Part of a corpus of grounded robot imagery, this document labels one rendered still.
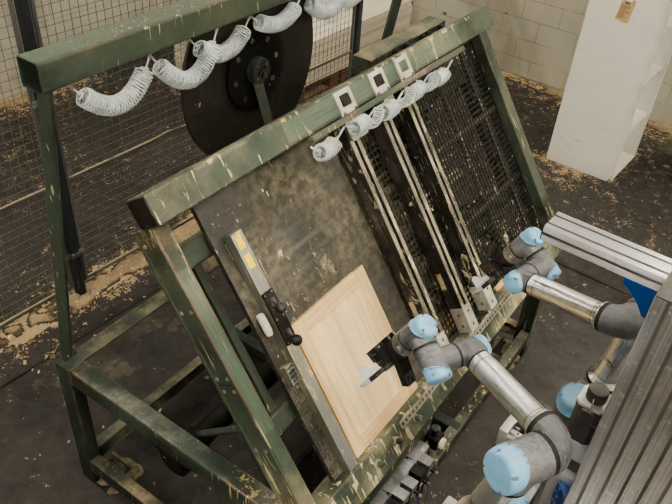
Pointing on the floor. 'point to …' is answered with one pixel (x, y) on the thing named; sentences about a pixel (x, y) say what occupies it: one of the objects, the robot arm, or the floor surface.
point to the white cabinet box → (612, 85)
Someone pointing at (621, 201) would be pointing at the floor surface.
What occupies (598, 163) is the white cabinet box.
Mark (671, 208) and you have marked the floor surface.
